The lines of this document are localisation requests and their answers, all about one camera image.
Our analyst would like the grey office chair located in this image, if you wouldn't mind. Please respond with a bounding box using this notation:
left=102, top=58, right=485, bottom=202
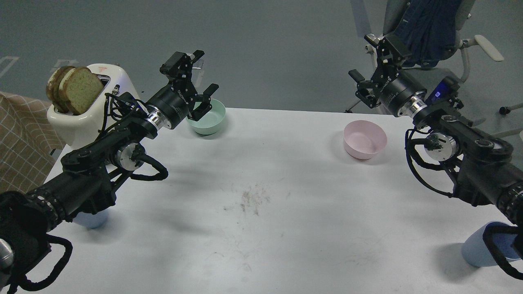
left=344, top=0, right=523, bottom=139

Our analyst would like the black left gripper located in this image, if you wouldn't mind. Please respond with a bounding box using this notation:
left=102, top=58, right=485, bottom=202
left=146, top=50, right=219, bottom=130

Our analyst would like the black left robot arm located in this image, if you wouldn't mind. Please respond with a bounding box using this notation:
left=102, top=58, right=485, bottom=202
left=1, top=50, right=219, bottom=294

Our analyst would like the cream white toaster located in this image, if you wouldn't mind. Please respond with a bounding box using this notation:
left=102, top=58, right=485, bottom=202
left=47, top=63, right=139, bottom=149

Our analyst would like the back bread slice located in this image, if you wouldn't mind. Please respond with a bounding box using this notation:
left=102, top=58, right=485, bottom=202
left=45, top=65, right=75, bottom=113

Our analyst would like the blue denim jacket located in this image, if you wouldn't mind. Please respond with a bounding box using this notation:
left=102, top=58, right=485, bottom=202
left=394, top=0, right=461, bottom=68

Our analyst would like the brown checkered cloth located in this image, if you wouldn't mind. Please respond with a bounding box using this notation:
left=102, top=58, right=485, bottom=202
left=0, top=91, right=65, bottom=192

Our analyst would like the pink bowl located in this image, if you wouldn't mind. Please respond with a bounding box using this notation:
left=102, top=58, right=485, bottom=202
left=343, top=120, right=387, bottom=160

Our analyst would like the bread slice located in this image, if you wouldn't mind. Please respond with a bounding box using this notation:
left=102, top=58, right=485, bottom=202
left=45, top=65, right=75, bottom=113
left=58, top=67, right=104, bottom=115

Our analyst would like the green bowl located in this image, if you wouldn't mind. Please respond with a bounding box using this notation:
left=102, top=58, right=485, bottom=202
left=186, top=98, right=226, bottom=135

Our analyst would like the front bread slice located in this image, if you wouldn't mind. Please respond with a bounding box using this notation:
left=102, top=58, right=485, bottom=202
left=58, top=67, right=104, bottom=115

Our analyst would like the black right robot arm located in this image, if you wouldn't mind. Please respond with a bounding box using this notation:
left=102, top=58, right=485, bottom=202
left=349, top=34, right=522, bottom=280

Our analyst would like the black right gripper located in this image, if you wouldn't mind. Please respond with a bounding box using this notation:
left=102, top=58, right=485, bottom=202
left=348, top=33, right=427, bottom=118

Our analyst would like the metal floor plate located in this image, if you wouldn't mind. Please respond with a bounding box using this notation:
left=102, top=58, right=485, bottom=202
left=192, top=58, right=204, bottom=70

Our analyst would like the blue cup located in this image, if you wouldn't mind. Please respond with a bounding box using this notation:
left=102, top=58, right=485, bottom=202
left=73, top=209, right=110, bottom=229
left=461, top=221, right=521, bottom=267

